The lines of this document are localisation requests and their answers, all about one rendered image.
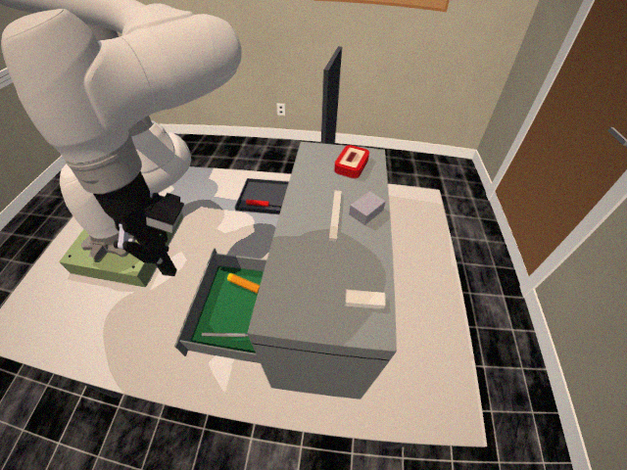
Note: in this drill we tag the black flat panel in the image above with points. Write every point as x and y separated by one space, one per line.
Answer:
330 95

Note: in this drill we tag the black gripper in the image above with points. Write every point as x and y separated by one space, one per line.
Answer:
122 206

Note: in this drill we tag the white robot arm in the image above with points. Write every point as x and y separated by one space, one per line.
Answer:
84 92

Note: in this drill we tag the orange cylinder with yellow end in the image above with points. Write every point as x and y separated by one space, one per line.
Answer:
243 282

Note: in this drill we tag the grey tool chest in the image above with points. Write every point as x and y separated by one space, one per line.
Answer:
302 334

